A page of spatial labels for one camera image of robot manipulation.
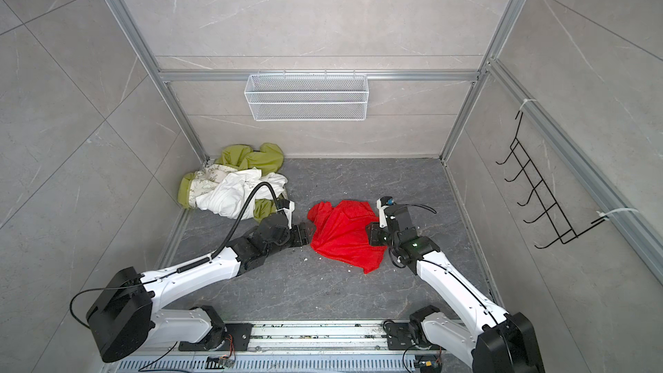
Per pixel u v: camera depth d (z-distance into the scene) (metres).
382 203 0.75
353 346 0.73
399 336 0.73
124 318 0.40
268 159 1.15
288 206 0.76
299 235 0.71
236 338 0.73
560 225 0.60
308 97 1.01
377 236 0.73
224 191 0.93
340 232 0.93
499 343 0.39
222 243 0.57
